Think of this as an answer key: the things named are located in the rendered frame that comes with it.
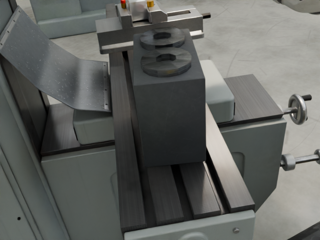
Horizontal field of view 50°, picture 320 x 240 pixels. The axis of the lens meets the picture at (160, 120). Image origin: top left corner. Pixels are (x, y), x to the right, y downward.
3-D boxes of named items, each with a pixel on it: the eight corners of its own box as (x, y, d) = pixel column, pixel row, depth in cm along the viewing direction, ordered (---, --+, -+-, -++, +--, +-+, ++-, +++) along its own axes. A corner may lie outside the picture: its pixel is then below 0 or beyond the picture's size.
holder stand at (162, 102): (192, 100, 85) (188, 21, 73) (206, 162, 67) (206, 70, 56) (143, 105, 85) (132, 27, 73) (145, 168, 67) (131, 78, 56)
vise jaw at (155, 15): (160, 9, 120) (159, -3, 118) (167, 21, 110) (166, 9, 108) (143, 11, 119) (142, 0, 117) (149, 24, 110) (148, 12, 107)
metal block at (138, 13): (144, 13, 117) (142, -5, 113) (147, 19, 112) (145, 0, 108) (129, 15, 116) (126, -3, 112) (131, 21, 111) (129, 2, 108)
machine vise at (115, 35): (193, 22, 126) (192, -9, 120) (205, 37, 115) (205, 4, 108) (97, 37, 123) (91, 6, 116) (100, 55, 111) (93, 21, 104)
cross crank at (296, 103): (298, 111, 137) (303, 85, 130) (313, 129, 127) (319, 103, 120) (259, 117, 136) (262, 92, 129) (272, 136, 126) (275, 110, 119)
